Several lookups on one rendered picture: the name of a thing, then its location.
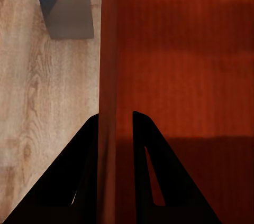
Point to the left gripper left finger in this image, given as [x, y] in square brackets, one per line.
[67, 192]

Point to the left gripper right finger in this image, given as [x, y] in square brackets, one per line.
[185, 203]

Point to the storage box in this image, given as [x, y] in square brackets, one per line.
[189, 66]

